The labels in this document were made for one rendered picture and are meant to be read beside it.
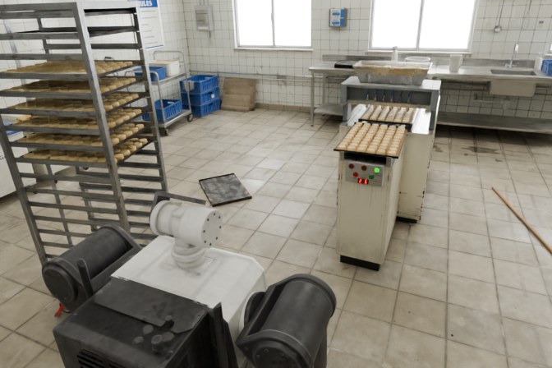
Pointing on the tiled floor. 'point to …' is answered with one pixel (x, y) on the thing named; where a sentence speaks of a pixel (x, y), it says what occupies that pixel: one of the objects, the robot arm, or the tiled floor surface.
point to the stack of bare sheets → (224, 190)
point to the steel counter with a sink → (503, 80)
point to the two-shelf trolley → (161, 97)
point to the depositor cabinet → (418, 169)
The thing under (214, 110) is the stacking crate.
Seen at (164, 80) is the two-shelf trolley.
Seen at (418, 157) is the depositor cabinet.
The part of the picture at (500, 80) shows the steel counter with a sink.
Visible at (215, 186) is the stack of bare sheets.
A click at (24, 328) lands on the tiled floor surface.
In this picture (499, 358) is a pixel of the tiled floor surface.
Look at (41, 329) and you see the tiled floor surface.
